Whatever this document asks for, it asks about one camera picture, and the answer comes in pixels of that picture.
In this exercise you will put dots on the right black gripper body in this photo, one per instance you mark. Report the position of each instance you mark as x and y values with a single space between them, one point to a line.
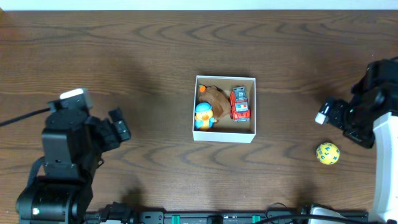
340 117

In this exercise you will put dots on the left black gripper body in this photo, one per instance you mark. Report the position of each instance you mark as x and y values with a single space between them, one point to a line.
104 132

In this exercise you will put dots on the yellow ball blue letters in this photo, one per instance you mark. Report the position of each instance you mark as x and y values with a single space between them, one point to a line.
327 153

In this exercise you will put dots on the red toy fire truck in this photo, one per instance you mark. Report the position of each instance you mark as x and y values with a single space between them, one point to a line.
240 111

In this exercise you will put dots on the yellow duck toy blue hat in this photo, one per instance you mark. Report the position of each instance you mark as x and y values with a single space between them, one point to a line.
204 117

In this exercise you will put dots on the brown plush toy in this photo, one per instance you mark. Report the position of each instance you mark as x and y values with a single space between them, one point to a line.
216 98

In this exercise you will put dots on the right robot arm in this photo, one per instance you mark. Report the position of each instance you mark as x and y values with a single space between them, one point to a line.
370 120

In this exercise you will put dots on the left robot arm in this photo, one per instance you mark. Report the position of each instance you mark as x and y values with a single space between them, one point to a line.
59 185

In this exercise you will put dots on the white cardboard box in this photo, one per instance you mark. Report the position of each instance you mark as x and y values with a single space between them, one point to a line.
225 129

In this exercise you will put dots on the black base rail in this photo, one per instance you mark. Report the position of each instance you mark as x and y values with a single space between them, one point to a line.
119 213

